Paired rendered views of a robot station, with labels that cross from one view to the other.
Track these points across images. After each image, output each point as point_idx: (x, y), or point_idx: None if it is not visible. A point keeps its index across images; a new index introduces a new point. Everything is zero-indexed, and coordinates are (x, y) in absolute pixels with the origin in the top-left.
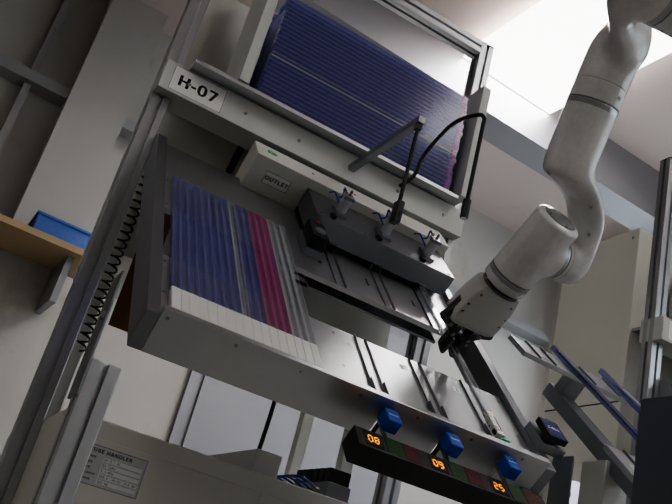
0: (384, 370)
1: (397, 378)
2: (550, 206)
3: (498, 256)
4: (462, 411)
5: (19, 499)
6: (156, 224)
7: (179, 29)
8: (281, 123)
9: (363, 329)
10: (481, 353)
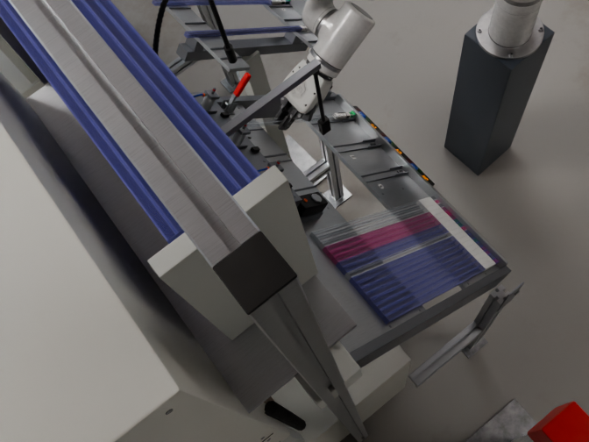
0: (373, 167)
1: (369, 161)
2: (358, 10)
3: (341, 64)
4: (344, 130)
5: (375, 396)
6: (460, 297)
7: (339, 371)
8: None
9: None
10: (258, 99)
